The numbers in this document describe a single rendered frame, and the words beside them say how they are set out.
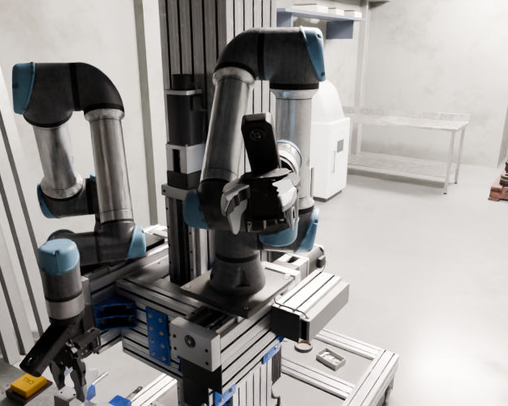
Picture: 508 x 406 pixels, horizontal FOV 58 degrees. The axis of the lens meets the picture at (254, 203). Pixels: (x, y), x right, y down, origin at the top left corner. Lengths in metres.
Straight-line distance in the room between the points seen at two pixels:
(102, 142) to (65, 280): 0.34
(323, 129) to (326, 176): 0.51
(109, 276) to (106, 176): 0.48
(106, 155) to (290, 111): 0.44
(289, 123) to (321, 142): 4.00
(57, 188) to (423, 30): 6.71
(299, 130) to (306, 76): 0.12
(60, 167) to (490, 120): 6.67
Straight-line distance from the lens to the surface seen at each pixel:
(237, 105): 0.99
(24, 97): 1.18
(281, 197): 0.57
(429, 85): 7.59
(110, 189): 1.11
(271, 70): 1.06
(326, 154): 5.06
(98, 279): 1.49
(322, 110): 5.05
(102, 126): 1.15
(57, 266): 1.00
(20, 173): 2.86
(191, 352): 1.20
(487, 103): 7.45
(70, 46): 3.51
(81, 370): 1.10
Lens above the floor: 1.64
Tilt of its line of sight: 18 degrees down
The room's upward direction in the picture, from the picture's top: straight up
